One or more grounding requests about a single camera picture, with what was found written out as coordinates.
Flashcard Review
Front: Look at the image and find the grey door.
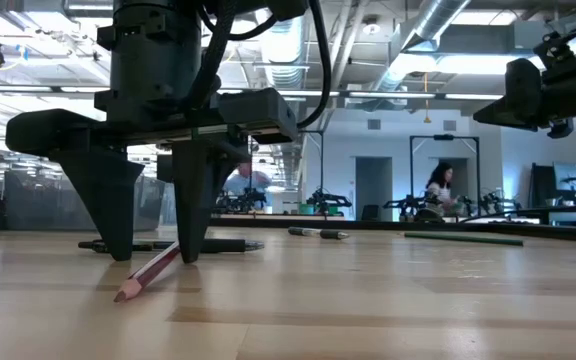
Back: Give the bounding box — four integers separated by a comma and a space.
355, 156, 394, 222
437, 157, 470, 216

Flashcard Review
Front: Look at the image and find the green box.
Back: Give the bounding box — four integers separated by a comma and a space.
295, 202, 344, 217

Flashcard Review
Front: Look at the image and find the black metal frame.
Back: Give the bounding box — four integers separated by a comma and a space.
249, 128, 326, 217
408, 133, 482, 216

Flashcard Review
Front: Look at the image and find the person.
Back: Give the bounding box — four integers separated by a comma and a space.
223, 162, 273, 197
425, 161, 458, 214

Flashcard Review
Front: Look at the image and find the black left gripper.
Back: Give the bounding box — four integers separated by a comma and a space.
5, 88, 299, 265

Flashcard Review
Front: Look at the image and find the grey plastic bin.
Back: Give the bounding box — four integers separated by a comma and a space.
2, 169, 167, 232

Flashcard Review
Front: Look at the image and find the green pencil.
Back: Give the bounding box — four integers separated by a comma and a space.
403, 231, 525, 247

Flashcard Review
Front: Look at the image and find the silver and black pen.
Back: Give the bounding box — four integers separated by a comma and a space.
287, 226, 350, 241

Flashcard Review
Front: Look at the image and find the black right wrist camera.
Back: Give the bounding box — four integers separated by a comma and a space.
532, 30, 576, 71

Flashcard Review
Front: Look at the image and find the black monitor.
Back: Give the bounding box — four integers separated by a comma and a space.
156, 153, 175, 184
530, 162, 558, 201

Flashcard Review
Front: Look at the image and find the black smooth cable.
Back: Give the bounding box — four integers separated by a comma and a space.
295, 0, 333, 130

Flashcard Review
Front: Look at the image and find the background workbench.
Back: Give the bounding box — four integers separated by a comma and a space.
212, 213, 347, 222

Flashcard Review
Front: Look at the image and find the silver slanted ceiling duct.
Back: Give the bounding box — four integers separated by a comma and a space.
367, 0, 473, 99

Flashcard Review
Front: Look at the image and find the silver spiral ceiling duct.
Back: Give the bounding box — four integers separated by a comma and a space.
257, 0, 314, 156

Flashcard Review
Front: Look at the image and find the orange hanging pull cord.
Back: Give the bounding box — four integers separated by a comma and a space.
421, 72, 433, 125

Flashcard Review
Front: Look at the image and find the red pencil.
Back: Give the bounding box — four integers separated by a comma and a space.
113, 241, 182, 304

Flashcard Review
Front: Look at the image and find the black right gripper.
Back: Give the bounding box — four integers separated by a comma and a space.
472, 58, 576, 140

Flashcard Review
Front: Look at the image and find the long ceiling light strip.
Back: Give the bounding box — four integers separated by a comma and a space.
0, 84, 504, 101

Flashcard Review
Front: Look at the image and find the black braided cable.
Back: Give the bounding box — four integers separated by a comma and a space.
182, 0, 242, 109

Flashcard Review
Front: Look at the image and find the thick black pen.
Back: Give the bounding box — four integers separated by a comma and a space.
77, 238, 265, 254

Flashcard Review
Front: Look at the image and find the clear plastic bin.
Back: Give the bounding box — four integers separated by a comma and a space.
160, 182, 177, 226

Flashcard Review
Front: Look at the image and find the round white ceiling fixture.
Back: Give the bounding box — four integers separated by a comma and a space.
361, 14, 382, 36

